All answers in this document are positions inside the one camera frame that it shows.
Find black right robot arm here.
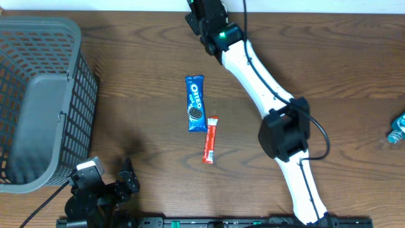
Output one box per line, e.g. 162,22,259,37
185,0,330,226

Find blue Oreo cookie pack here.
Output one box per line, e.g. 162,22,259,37
185,75,208,132

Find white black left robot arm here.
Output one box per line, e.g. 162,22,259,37
56,157,140,228

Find black left camera cable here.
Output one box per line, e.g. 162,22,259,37
18,180,71,228

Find teal mouthwash bottle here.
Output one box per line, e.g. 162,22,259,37
387,114,404,144

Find grey plastic mesh basket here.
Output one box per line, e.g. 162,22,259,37
1,16,98,194

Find red Nescafe coffee stick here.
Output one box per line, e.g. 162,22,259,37
202,116,218,164

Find black mounting rail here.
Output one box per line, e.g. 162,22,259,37
56,216,374,228

